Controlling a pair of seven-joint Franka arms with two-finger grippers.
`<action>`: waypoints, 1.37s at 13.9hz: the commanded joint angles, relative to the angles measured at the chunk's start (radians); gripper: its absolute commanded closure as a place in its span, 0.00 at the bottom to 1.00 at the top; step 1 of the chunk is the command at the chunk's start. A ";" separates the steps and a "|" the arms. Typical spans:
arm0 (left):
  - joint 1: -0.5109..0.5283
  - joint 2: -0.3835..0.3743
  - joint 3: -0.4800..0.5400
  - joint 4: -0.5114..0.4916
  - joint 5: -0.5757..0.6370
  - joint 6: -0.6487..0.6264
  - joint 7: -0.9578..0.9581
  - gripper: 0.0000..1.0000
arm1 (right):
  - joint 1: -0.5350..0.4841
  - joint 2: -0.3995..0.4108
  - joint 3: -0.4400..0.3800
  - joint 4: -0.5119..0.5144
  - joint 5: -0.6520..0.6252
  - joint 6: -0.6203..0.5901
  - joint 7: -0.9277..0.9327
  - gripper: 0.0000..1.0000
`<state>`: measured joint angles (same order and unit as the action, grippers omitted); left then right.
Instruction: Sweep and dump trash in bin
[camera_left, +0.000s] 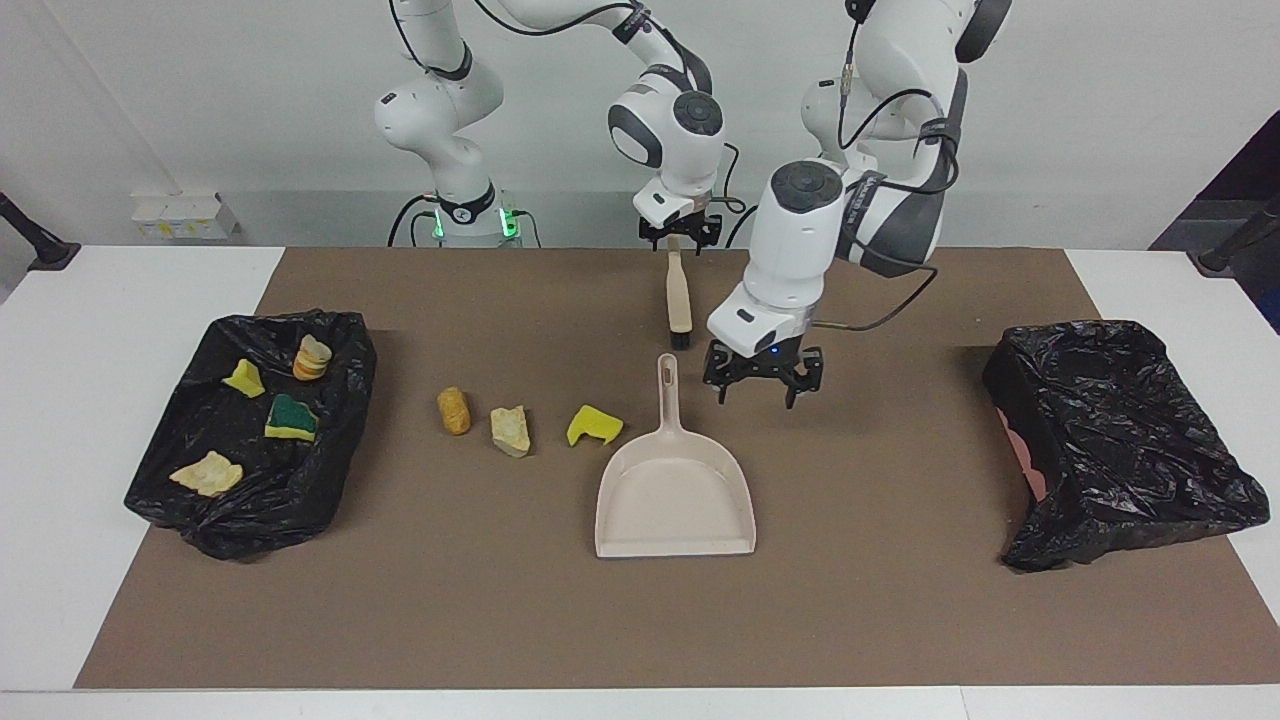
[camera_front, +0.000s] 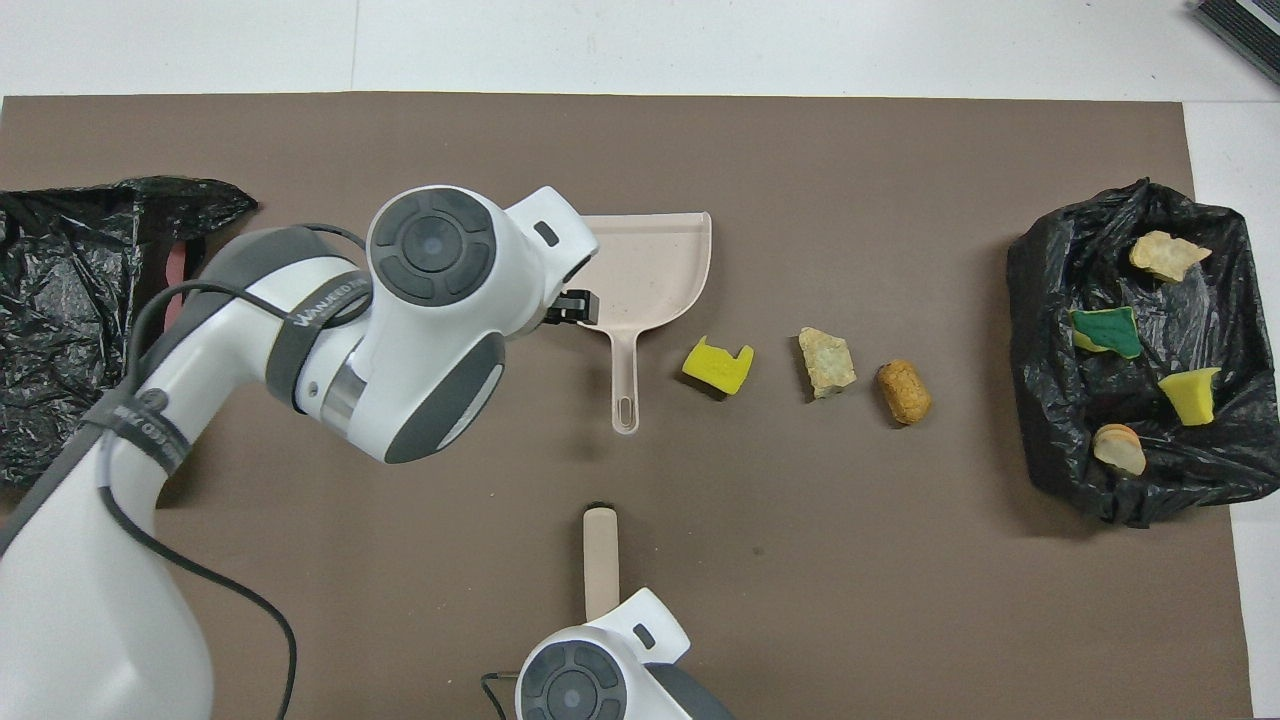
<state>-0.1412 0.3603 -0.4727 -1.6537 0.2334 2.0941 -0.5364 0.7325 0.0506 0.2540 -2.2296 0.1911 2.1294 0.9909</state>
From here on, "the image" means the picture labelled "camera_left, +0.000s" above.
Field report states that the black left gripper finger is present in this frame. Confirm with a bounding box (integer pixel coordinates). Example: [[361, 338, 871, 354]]
[[703, 345, 743, 404], [785, 350, 824, 409]]

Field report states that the beige brush with black bristles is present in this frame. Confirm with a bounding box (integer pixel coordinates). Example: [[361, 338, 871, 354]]
[[667, 235, 694, 349]]

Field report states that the beige plastic dustpan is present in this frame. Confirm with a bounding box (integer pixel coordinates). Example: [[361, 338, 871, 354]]
[[595, 353, 758, 559]]

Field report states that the notched yellow sponge piece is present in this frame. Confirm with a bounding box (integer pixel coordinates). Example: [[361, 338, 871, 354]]
[[566, 404, 624, 447]]

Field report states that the beige stone-like foam chunk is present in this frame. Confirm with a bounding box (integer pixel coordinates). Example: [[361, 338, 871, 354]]
[[490, 405, 532, 459]]

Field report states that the striped orange foam roll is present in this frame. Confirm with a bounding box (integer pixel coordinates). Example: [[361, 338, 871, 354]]
[[168, 451, 244, 498], [293, 335, 333, 382]]

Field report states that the yellow green-backed sponge piece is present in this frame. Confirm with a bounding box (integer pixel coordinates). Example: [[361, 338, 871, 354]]
[[264, 393, 320, 442]]

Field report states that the pink plastic bin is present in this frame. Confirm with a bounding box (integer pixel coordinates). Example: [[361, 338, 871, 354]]
[[998, 405, 1051, 504]]

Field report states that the black trash bag over pink bin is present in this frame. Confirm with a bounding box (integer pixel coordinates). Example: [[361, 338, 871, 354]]
[[982, 319, 1271, 573]]

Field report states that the black trash bag lined bin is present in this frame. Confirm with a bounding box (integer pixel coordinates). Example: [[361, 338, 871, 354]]
[[124, 308, 379, 562]]

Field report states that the brown paper table mat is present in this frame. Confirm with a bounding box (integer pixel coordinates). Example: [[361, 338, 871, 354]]
[[73, 247, 1280, 691]]

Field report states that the white power strip box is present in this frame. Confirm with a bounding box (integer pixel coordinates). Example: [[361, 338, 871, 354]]
[[132, 192, 241, 241]]

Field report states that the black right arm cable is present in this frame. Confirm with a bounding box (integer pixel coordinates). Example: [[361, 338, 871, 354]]
[[388, 0, 749, 216]]

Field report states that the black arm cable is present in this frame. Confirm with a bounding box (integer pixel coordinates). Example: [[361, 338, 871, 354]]
[[388, 0, 749, 216], [812, 0, 961, 333]]

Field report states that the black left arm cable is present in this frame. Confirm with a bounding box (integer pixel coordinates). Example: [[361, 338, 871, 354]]
[[812, 0, 961, 333]]

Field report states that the black right base cable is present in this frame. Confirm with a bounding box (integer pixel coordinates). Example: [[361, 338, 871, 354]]
[[388, 195, 441, 248]]

